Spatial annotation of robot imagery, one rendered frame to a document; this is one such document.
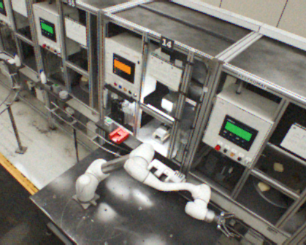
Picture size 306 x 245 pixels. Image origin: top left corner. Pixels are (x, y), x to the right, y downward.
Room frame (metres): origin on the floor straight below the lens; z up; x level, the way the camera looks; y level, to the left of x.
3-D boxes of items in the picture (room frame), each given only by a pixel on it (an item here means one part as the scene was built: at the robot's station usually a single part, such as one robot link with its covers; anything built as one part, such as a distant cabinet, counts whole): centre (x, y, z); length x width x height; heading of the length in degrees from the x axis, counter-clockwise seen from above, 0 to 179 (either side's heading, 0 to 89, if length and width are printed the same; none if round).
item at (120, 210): (1.30, 0.06, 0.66); 1.50 x 1.06 x 0.04; 57
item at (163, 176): (1.60, -0.21, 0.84); 0.36 x 0.14 x 0.10; 57
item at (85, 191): (1.36, 0.48, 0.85); 0.18 x 0.16 x 0.22; 164
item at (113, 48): (2.19, 0.26, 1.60); 0.42 x 0.29 x 0.46; 57
